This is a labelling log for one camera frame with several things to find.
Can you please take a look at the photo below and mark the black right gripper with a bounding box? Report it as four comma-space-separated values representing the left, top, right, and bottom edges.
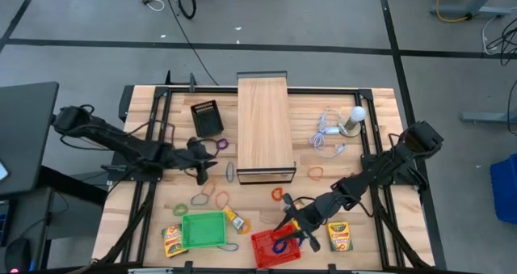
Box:
273, 192, 330, 254

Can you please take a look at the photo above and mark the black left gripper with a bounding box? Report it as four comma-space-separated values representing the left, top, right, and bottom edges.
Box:
179, 137, 218, 186

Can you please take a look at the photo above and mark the red plastic basket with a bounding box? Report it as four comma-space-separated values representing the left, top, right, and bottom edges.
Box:
250, 224, 302, 270

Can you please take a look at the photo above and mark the green plastic basket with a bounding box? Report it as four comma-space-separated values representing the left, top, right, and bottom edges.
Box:
181, 211, 227, 250

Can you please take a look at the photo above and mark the black side desk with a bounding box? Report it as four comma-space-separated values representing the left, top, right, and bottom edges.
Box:
0, 82, 60, 197

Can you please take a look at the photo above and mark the black plastic basket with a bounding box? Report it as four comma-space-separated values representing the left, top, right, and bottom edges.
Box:
190, 99, 225, 138

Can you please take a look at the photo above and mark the orange rubber band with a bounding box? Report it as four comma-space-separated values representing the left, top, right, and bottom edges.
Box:
307, 166, 326, 182
214, 190, 231, 210

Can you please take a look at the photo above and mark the long wooden box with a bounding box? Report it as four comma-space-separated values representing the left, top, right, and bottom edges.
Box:
236, 70, 298, 185

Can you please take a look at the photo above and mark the silver aluminium bar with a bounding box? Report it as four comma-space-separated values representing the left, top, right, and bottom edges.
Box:
128, 267, 175, 274

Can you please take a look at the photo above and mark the black computer mouse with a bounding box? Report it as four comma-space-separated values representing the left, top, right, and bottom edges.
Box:
4, 238, 33, 273

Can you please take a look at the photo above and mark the blue plastic bin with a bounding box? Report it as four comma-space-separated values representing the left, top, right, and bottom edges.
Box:
490, 153, 517, 226

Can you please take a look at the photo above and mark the grey metal stand foot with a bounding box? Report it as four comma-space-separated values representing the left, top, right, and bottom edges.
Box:
429, 0, 515, 19
460, 111, 517, 125

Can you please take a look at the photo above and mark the white usb cable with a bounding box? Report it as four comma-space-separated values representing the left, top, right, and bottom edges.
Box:
308, 107, 349, 159

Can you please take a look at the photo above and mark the long black floor cable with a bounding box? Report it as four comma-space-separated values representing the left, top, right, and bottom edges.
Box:
161, 0, 220, 86

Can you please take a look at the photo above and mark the black coiled floor cable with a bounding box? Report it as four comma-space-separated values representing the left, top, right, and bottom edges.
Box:
177, 0, 198, 21

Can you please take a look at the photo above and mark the yellow floor cable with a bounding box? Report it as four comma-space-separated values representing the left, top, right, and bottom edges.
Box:
435, 0, 472, 23

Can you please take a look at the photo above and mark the black floor cable tangle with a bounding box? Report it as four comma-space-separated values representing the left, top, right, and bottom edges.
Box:
482, 17, 517, 67

